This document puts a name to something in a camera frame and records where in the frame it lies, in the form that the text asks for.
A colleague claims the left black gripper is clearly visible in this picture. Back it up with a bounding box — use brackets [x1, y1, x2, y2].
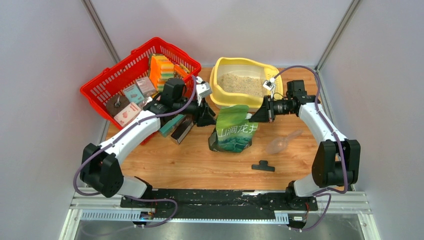
[172, 93, 218, 127]

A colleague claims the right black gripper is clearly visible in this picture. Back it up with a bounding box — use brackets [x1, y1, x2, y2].
[249, 94, 294, 123]

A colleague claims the green litter bag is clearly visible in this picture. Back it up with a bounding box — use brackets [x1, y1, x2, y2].
[208, 105, 258, 153]

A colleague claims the clear plastic scoop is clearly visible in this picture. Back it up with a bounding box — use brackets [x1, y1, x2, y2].
[265, 129, 303, 155]

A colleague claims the black bag clip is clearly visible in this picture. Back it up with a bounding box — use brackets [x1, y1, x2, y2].
[251, 160, 275, 172]

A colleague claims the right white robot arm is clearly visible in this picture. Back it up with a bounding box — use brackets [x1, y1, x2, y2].
[249, 80, 361, 210]

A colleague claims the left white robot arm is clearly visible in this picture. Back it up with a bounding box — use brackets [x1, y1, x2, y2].
[72, 76, 216, 208]

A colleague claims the dark brown box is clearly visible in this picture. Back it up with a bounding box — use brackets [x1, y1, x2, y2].
[170, 116, 194, 145]

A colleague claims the yellow litter box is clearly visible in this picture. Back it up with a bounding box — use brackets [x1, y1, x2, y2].
[209, 57, 279, 112]

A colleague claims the teal box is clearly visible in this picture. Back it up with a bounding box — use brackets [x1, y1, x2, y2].
[158, 114, 186, 138]

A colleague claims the grey pink packet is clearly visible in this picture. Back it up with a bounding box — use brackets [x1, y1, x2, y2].
[135, 76, 157, 98]

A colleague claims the orange sponge stack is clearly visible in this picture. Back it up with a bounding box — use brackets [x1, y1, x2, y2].
[148, 53, 190, 92]

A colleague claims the teal small packet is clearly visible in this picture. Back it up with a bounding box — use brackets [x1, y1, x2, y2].
[123, 84, 145, 104]

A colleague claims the pink white packet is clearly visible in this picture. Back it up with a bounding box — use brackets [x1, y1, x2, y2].
[113, 102, 142, 128]

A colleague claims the brown round disc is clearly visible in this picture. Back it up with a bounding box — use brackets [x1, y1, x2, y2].
[105, 94, 130, 117]

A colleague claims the red plastic basket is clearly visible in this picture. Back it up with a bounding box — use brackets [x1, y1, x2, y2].
[80, 37, 202, 130]

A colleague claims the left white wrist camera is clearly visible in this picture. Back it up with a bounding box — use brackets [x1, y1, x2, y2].
[195, 76, 213, 106]

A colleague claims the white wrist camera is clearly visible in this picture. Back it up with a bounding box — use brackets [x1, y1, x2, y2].
[195, 76, 213, 106]
[262, 77, 277, 99]

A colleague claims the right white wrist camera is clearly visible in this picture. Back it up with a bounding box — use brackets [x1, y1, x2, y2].
[262, 77, 277, 99]

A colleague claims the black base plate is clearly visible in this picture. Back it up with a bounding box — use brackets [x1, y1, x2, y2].
[120, 188, 318, 220]

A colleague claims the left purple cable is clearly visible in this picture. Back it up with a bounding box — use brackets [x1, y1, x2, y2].
[72, 74, 198, 229]

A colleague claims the purple cable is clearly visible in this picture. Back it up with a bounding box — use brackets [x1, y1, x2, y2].
[72, 74, 198, 229]
[271, 65, 349, 232]

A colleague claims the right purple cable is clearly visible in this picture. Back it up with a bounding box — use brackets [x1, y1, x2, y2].
[271, 65, 349, 232]

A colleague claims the aluminium frame rail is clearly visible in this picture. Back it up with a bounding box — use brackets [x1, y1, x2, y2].
[60, 187, 380, 240]

